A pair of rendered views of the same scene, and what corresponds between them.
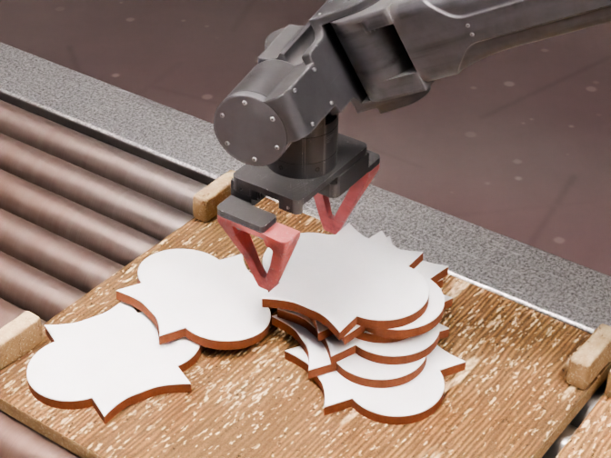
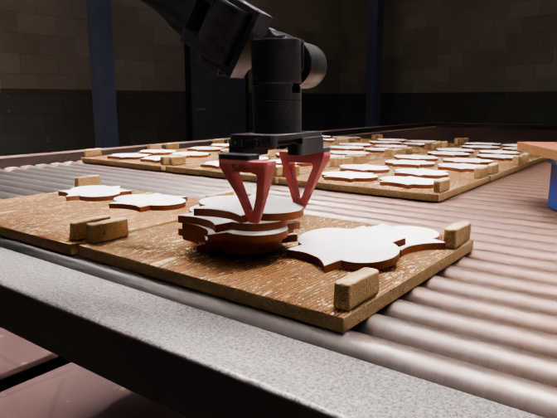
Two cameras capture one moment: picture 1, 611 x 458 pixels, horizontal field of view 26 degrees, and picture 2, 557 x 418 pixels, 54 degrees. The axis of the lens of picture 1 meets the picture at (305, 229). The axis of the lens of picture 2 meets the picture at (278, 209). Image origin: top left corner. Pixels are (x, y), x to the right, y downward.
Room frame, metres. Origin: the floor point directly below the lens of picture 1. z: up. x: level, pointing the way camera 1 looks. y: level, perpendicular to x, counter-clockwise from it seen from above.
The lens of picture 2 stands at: (1.53, 0.02, 1.12)
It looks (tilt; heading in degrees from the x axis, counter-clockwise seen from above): 11 degrees down; 181
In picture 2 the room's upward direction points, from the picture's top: straight up
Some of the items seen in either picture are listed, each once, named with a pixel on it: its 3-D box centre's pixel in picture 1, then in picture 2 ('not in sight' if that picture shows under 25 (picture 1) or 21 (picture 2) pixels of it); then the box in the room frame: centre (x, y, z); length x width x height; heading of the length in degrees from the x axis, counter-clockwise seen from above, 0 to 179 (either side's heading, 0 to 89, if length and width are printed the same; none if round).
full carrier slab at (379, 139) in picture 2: not in sight; (404, 142); (-0.94, 0.54, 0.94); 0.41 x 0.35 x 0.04; 55
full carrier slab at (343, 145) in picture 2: not in sight; (369, 147); (-0.65, 0.34, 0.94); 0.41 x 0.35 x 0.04; 56
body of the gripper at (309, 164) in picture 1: (301, 139); (277, 116); (0.89, 0.00, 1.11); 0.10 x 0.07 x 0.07; 146
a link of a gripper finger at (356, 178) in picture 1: (324, 194); (260, 181); (0.92, -0.02, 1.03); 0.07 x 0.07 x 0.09; 56
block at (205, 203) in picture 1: (218, 195); (356, 288); (1.04, 0.08, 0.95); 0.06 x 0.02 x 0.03; 144
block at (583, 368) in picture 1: (593, 355); (107, 230); (0.81, -0.23, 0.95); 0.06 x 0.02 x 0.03; 144
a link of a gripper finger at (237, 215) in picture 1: (275, 233); (293, 173); (0.86, 0.02, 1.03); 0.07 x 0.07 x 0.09; 56
